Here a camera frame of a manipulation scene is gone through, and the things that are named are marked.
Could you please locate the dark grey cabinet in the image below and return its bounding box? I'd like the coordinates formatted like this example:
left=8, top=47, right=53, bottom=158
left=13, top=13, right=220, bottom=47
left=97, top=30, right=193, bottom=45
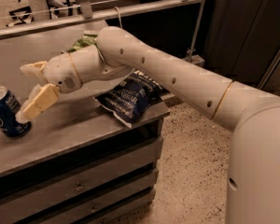
left=199, top=0, right=280, bottom=87

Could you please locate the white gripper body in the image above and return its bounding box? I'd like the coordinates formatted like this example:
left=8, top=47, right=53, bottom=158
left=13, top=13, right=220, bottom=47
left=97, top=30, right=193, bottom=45
left=43, top=53, right=82, bottom=93

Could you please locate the blue kettle chips bag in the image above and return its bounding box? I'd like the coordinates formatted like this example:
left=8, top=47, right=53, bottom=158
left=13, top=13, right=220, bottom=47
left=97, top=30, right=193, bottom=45
left=96, top=70, right=162, bottom=128

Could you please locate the white cable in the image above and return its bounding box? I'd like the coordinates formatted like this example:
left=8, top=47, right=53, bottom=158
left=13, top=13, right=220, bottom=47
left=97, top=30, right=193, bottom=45
left=113, top=6, right=124, bottom=30

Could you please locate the grey metal rail beam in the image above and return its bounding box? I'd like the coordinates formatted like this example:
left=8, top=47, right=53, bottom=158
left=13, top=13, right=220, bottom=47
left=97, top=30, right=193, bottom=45
left=0, top=0, right=202, bottom=40

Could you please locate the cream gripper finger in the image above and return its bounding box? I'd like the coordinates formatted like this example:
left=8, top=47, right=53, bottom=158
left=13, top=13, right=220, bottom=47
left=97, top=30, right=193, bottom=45
left=16, top=83, right=61, bottom=123
left=20, top=61, right=47, bottom=82

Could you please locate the blue pepsi can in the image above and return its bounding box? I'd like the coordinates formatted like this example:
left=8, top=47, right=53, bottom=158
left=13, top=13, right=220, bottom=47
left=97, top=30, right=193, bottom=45
left=0, top=85, right=31, bottom=138

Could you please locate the thin metal pole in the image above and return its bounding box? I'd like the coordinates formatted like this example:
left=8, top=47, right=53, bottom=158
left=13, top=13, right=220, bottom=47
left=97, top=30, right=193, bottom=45
left=186, top=0, right=205, bottom=62

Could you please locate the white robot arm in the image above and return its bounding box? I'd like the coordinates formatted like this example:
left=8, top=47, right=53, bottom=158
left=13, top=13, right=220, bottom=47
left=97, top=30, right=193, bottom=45
left=16, top=26, right=280, bottom=224

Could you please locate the green chips bag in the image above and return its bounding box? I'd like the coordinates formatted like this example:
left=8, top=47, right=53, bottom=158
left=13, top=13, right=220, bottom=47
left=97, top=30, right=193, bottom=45
left=67, top=31, right=97, bottom=53

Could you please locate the grey drawer cabinet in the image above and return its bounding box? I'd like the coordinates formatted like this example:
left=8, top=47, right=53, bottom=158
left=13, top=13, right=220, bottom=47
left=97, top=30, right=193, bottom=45
left=0, top=119, right=164, bottom=224

